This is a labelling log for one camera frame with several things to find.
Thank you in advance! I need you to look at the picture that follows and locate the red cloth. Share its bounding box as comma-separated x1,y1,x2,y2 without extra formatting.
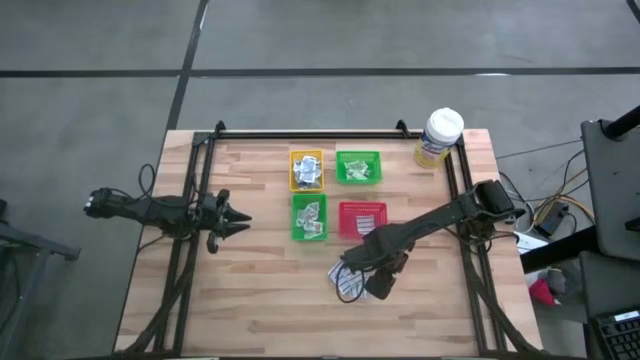
528,277,560,306

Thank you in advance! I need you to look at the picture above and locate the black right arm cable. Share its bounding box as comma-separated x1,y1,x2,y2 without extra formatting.
334,197,522,305

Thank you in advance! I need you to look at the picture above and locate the black laptop keyboard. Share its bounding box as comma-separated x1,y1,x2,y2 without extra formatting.
593,308,640,360

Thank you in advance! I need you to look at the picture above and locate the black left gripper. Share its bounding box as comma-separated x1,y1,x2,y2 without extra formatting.
206,188,253,255

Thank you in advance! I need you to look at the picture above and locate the black pole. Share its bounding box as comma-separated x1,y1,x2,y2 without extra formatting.
601,103,640,140

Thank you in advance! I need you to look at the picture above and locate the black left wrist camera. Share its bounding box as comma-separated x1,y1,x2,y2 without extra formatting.
198,196,218,225

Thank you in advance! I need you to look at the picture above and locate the yellow floor cable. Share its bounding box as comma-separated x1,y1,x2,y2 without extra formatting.
532,167,595,226

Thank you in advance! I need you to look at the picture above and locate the yellow plastic basket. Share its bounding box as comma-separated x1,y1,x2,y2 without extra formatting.
287,148,325,194

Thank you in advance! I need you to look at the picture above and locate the black power adapter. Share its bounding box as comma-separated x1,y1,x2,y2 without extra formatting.
533,201,570,238

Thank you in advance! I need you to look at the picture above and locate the grey metal stand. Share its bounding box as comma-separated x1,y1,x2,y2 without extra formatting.
0,199,82,360

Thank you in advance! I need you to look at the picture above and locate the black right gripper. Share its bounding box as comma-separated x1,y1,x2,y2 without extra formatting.
342,224,416,274

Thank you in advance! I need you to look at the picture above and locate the Lysol wipes canister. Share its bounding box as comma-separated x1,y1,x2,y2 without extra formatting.
412,106,465,169

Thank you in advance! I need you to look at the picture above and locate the white paper sheet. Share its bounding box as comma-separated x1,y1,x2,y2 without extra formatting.
514,230,550,255

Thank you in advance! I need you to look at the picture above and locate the red plastic basket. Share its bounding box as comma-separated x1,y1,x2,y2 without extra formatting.
337,201,389,241

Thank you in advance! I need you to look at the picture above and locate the green plastic basket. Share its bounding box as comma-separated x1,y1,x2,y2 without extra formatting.
290,193,329,242
334,150,384,186

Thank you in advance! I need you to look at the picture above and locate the grey cloth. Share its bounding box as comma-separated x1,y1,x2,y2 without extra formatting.
542,266,579,297

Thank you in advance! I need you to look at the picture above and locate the black floor cable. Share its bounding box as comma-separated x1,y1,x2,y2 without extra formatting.
498,169,527,211

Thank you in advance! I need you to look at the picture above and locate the black metal table frame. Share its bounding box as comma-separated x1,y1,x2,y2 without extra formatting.
114,119,541,359

